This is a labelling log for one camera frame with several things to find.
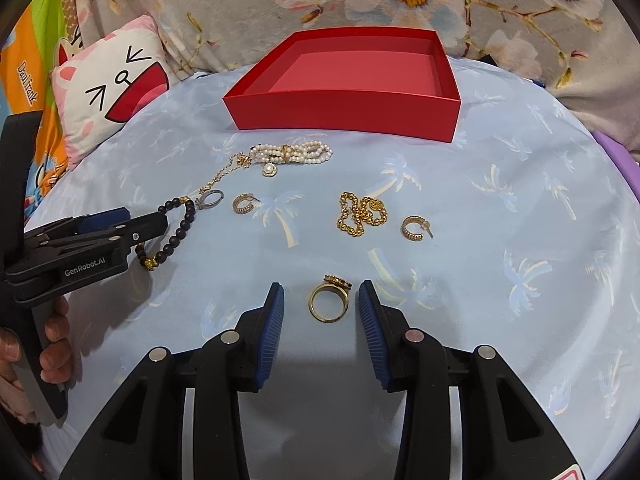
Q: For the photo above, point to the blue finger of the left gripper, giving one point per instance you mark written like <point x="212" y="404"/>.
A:
<point x="72" y="226"/>
<point x="115" y="239"/>

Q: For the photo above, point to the cat face cushion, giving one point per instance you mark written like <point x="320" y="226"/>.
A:
<point x="102" y="87"/>

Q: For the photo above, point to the left hand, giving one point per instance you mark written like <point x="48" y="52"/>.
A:
<point x="49" y="401"/>

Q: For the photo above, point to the grey floral blanket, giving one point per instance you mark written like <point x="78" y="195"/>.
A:
<point x="583" y="51"/>

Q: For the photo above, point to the purple foam block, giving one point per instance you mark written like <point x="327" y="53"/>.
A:
<point x="622" y="159"/>

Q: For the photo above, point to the colourful cartoon bedsheet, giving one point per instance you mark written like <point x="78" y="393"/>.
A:
<point x="46" y="35"/>

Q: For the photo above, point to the red cardboard box tray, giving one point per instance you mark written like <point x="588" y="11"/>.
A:
<point x="380" y="79"/>

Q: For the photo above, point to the light blue palm sheet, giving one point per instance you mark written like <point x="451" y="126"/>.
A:
<point x="535" y="251"/>

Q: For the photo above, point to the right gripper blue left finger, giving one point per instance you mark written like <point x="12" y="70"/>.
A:
<point x="236" y="361"/>

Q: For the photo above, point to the gold hoop earring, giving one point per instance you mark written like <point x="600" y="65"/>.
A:
<point x="415" y="227"/>
<point x="245" y="203"/>

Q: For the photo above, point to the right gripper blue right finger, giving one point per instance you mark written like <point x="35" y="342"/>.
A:
<point x="407" y="360"/>

